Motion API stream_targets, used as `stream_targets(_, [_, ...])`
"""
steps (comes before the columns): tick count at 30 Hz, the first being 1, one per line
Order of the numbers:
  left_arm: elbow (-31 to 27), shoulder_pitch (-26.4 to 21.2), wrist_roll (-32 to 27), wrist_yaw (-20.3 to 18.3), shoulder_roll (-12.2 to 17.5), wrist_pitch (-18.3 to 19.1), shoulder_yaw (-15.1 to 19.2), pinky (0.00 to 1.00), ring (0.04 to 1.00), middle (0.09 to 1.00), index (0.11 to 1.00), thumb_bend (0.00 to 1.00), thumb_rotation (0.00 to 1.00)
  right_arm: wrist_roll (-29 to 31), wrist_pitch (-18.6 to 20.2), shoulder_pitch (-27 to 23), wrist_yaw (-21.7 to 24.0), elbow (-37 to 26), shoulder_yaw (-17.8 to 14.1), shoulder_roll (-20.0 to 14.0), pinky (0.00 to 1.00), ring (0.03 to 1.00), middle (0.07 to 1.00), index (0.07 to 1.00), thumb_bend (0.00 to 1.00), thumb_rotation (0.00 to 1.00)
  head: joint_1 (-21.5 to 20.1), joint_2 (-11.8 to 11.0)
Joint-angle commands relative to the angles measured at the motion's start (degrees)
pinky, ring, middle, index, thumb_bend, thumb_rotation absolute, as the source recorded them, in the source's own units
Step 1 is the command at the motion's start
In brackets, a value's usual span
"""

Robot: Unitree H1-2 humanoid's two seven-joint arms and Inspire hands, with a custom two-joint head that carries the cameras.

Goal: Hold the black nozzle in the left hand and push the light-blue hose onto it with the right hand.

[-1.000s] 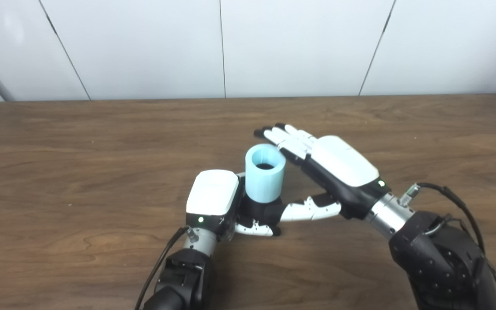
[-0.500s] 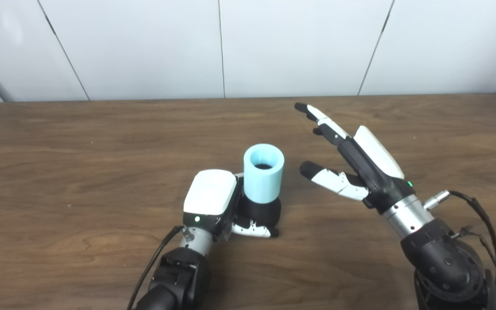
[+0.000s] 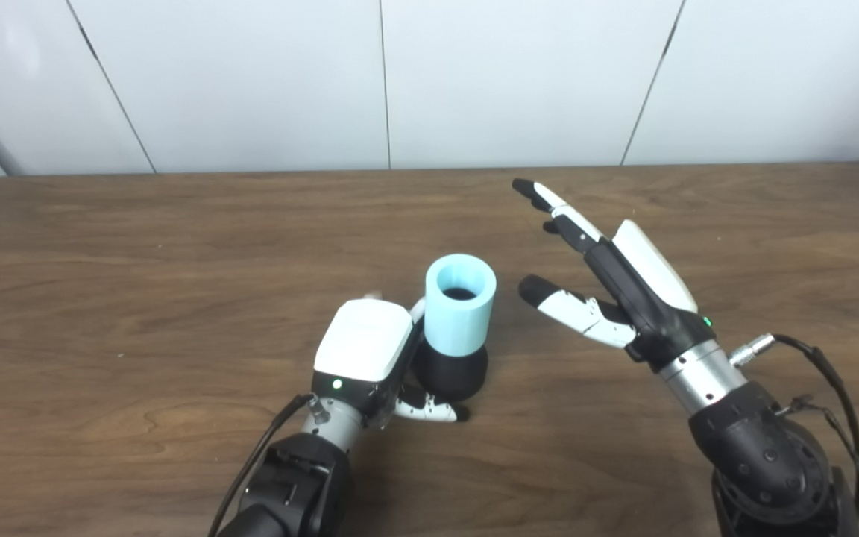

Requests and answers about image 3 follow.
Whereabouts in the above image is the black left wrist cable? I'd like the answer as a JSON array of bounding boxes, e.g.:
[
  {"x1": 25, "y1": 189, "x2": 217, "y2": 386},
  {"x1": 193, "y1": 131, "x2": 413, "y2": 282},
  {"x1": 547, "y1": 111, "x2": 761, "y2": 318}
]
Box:
[{"x1": 207, "y1": 393, "x2": 326, "y2": 537}]

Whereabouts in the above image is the light-blue hose piece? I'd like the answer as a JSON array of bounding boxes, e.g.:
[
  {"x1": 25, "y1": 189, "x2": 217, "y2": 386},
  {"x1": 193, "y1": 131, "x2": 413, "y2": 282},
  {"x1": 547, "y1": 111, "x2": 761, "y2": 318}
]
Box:
[{"x1": 425, "y1": 254, "x2": 497, "y2": 356}]

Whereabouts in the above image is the thin braided right arm cable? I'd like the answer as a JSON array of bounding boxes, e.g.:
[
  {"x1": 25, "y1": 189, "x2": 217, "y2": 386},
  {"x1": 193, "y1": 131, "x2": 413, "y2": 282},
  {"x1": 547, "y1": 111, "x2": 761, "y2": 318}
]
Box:
[{"x1": 776, "y1": 395, "x2": 859, "y2": 537}]

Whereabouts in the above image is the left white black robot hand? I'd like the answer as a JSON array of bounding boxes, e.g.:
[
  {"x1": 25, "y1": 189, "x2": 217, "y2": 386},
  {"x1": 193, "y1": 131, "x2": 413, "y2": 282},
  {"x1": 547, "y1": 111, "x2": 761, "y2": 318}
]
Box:
[{"x1": 312, "y1": 292, "x2": 470, "y2": 430}]

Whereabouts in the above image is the thick black right wrist cable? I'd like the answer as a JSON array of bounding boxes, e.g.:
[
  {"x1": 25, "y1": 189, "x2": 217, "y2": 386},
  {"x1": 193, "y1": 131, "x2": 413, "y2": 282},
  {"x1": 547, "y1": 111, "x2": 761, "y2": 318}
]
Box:
[{"x1": 729, "y1": 333, "x2": 859, "y2": 523}]

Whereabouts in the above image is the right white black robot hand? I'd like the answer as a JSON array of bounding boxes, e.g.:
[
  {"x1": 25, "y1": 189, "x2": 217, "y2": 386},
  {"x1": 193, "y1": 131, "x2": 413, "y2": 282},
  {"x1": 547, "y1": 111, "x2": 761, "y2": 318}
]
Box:
[{"x1": 512, "y1": 178, "x2": 715, "y2": 372}]

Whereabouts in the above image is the black flared nozzle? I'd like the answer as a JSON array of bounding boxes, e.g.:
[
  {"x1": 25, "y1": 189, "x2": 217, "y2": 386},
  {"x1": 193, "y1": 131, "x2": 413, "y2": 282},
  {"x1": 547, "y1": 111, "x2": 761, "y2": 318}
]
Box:
[{"x1": 411, "y1": 286, "x2": 488, "y2": 402}]

